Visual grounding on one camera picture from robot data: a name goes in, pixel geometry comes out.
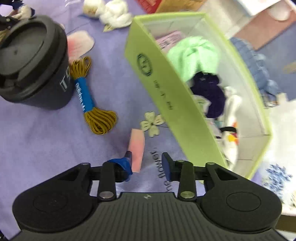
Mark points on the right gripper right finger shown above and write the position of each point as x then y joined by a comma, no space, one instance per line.
182,172

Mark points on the purple floral tablecloth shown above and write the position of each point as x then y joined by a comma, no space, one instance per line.
38,144

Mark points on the pink sponge block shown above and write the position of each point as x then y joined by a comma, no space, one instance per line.
136,146

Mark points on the yellow shoelace bundle blue band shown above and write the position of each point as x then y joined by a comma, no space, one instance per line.
100,121

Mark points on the dark navy cloth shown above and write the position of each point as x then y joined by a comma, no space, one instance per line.
207,86

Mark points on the pink tissue packet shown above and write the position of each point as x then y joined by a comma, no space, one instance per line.
170,40

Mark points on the green cardboard box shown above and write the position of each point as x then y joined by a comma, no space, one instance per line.
175,101

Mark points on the red cracker box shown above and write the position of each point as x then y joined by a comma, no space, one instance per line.
150,6

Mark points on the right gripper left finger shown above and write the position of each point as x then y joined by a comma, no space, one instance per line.
114,171

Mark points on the floral plastic bag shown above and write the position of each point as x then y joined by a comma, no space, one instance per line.
277,170

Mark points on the green towel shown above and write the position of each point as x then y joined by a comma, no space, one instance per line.
193,55

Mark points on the white colourful sock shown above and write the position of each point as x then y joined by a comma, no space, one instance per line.
229,137

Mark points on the black coffee cup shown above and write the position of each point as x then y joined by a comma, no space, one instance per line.
34,64

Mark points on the dark blue bedroom poster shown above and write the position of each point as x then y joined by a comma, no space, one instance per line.
267,45

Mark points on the white knotted sock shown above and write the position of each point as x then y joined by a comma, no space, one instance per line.
114,14

